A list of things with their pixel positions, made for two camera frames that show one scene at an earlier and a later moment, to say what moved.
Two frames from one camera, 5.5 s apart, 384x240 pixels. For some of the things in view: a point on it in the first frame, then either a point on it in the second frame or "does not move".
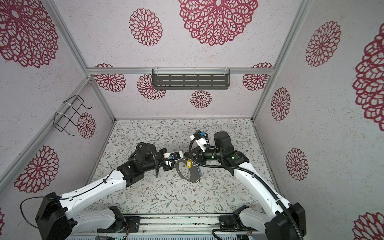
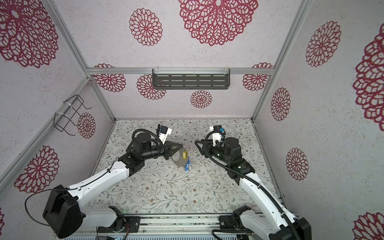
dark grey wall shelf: [191, 78] does not move
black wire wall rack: [61, 121] does not move
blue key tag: [200, 171] -> [187, 166]
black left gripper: [168, 167] -> [168, 150]
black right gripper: [200, 156] -> [208, 146]
